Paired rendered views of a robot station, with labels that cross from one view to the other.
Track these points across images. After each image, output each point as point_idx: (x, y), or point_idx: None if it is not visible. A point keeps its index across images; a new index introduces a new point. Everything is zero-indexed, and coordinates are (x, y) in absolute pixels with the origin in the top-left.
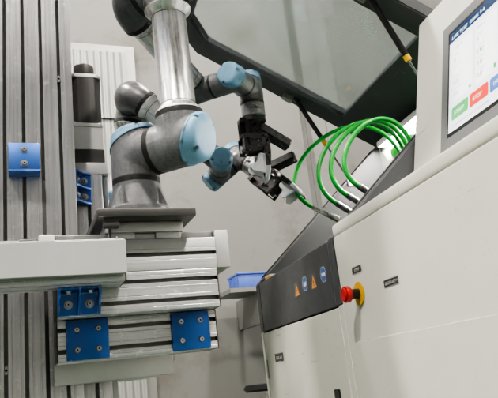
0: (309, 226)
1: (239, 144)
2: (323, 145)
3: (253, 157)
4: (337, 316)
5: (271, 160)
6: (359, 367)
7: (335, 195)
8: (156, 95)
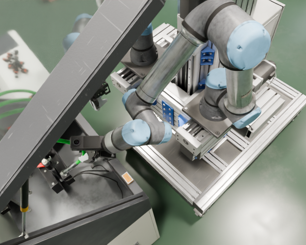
0: (91, 210)
1: (107, 85)
2: (28, 207)
3: (112, 130)
4: None
5: (94, 135)
6: None
7: (51, 225)
8: (181, 25)
